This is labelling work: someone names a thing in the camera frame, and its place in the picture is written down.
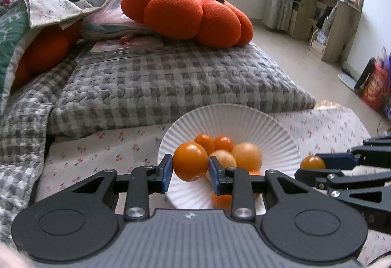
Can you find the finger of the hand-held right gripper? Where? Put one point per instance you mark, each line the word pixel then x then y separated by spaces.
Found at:
pixel 336 160
pixel 348 181

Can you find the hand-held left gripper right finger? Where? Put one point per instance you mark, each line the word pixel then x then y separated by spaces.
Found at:
pixel 215 176

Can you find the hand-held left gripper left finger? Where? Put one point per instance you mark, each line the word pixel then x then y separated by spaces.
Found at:
pixel 166 173

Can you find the small yellow citrus fruit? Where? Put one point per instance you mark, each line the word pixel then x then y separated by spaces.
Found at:
pixel 224 159

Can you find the yellow-orange tomato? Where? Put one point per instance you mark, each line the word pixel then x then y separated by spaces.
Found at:
pixel 311 162

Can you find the orange mandarin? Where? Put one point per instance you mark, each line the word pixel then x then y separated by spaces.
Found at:
pixel 221 200
pixel 255 173

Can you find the small orange cherry tomato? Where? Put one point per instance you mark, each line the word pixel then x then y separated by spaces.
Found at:
pixel 223 143
pixel 204 142

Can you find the white ribbed plate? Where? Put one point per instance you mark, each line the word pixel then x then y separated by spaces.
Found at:
pixel 229 121

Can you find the cherry print sheet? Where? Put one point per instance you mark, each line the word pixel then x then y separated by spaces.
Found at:
pixel 91 158

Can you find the grey flat board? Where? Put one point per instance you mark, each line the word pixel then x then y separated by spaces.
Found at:
pixel 346 80

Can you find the red printed bag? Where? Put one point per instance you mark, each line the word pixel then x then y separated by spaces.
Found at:
pixel 374 87

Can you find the grey checked pillow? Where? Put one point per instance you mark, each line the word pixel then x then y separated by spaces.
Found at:
pixel 168 84

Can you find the black flat board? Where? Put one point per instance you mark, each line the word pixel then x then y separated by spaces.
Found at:
pixel 365 74

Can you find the purple bag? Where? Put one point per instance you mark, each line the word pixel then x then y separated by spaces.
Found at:
pixel 388 84

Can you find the wooden shelf unit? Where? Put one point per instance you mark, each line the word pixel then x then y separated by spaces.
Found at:
pixel 333 41

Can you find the plastic-wrapped magazine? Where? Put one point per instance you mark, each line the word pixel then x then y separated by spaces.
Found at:
pixel 116 49

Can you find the grey checked blanket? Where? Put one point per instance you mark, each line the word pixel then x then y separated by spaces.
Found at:
pixel 18 139

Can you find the orange pumpkin cushion green stem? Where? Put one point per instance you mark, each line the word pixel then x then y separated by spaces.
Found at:
pixel 183 11

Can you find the pink plastic bag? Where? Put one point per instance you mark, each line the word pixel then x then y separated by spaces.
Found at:
pixel 113 11

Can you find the plain orange cushion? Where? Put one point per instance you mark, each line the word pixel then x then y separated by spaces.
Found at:
pixel 42 51

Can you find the white floral cloth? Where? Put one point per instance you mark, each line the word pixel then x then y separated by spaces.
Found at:
pixel 55 8

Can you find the green patterned quilt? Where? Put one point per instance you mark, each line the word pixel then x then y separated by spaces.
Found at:
pixel 9 35

